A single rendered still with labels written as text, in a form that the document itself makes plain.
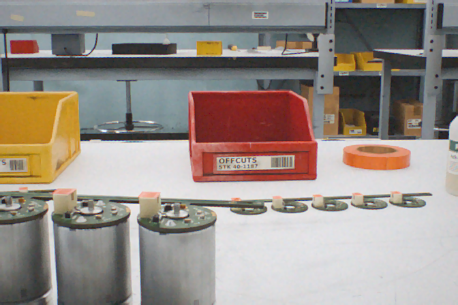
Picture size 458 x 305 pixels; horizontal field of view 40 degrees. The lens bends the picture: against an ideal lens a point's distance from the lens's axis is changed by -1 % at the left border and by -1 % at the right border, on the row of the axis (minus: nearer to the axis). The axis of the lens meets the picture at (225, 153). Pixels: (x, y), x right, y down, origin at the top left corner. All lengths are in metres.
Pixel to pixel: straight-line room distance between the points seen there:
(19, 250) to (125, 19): 2.29
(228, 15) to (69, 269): 2.30
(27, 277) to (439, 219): 0.28
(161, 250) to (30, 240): 0.04
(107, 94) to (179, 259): 4.47
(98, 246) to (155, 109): 4.45
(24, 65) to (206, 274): 2.41
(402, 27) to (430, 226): 4.46
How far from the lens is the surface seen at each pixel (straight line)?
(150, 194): 0.20
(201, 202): 0.21
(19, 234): 0.21
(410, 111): 4.43
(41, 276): 0.22
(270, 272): 0.32
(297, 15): 2.51
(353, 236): 0.38
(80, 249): 0.20
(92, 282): 0.20
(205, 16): 2.47
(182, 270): 0.19
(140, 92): 4.63
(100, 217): 0.20
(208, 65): 2.50
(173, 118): 4.64
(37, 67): 2.57
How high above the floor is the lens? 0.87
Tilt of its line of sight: 12 degrees down
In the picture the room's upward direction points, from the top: straight up
